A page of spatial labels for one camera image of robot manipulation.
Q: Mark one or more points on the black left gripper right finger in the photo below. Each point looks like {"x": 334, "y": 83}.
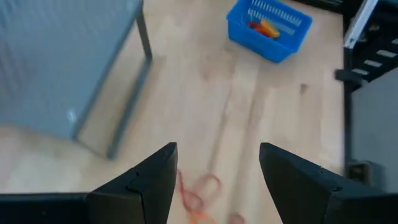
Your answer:
{"x": 311, "y": 199}

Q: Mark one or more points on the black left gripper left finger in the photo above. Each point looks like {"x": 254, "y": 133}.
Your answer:
{"x": 124, "y": 205}

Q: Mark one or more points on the blue plastic basket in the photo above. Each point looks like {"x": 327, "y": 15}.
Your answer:
{"x": 258, "y": 46}

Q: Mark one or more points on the grey perforated metal shelf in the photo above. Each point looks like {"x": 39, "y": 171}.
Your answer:
{"x": 46, "y": 62}

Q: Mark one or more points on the black aluminium table frame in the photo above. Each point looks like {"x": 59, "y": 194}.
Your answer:
{"x": 354, "y": 79}

